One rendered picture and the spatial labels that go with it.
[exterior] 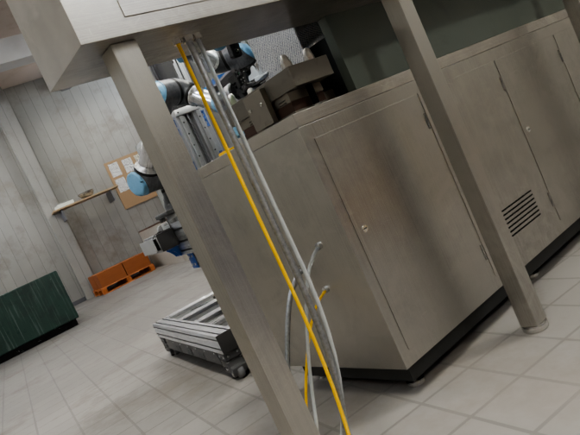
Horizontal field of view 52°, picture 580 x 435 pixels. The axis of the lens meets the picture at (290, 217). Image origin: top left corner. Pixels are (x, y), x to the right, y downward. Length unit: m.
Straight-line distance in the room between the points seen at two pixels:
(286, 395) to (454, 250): 0.89
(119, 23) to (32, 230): 11.76
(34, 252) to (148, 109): 11.71
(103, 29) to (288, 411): 0.86
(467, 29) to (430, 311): 1.08
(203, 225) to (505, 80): 1.54
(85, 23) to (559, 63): 2.09
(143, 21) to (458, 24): 1.36
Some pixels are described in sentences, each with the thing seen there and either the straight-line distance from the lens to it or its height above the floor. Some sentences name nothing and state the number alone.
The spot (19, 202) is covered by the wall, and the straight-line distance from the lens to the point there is 12.99.
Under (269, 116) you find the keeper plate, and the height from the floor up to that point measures 0.93.
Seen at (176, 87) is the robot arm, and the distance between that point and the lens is 2.55.
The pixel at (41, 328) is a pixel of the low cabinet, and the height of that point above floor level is 0.18.
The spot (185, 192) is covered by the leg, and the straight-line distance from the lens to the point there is 1.22.
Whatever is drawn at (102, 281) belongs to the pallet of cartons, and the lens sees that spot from 11.90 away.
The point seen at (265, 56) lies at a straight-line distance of 2.09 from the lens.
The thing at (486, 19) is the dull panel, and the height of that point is 0.97.
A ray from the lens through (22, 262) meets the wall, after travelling 12.88.
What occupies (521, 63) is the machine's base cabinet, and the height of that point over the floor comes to 0.76.
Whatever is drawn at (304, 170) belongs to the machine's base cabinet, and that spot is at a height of 0.74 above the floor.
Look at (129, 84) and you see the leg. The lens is 1.25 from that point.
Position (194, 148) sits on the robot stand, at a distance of 2.95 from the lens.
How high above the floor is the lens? 0.77
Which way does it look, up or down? 5 degrees down
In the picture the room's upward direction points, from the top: 25 degrees counter-clockwise
